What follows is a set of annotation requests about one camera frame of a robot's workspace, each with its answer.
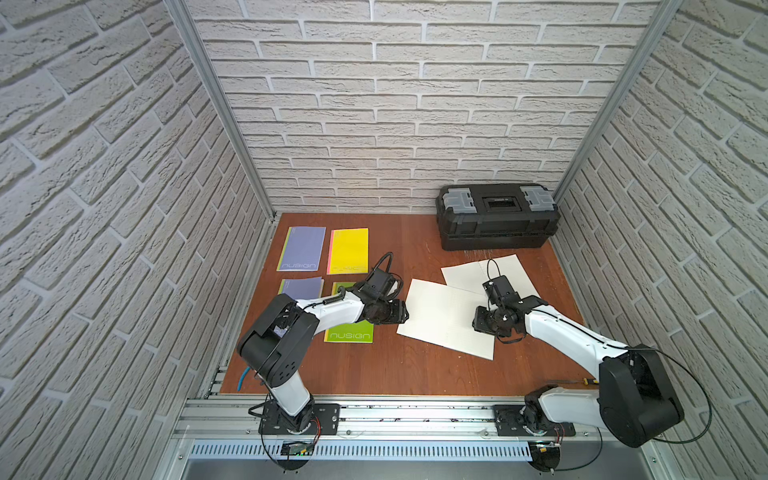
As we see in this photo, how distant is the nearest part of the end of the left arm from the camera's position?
0.73m

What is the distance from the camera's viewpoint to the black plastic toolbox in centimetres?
99

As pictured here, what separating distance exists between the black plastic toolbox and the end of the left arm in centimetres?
33
